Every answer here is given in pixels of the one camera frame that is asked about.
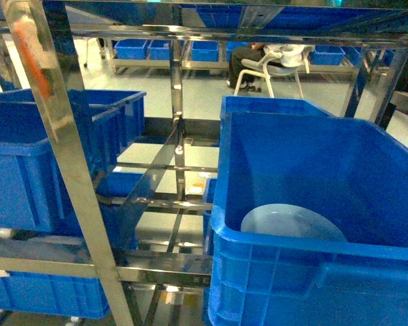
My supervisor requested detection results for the light blue round tray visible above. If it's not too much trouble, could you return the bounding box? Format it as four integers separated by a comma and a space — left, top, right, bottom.
241, 204, 347, 242

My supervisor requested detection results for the blue bin left shelf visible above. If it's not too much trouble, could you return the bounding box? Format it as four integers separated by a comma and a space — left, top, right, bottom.
0, 100, 123, 236

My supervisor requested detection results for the blue bin behind target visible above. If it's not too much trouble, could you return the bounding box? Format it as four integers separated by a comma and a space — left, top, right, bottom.
220, 96, 334, 120

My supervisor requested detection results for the stainless steel rack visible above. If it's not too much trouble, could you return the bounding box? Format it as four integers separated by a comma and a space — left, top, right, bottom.
0, 1, 408, 325

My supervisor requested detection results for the seated person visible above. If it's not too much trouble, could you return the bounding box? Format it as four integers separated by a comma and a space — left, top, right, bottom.
226, 42, 306, 89

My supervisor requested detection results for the white office chair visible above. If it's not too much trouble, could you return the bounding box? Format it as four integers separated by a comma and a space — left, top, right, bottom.
234, 46, 315, 98

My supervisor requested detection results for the blue bin far left lower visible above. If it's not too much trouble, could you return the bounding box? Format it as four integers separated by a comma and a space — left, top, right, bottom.
0, 270, 109, 319

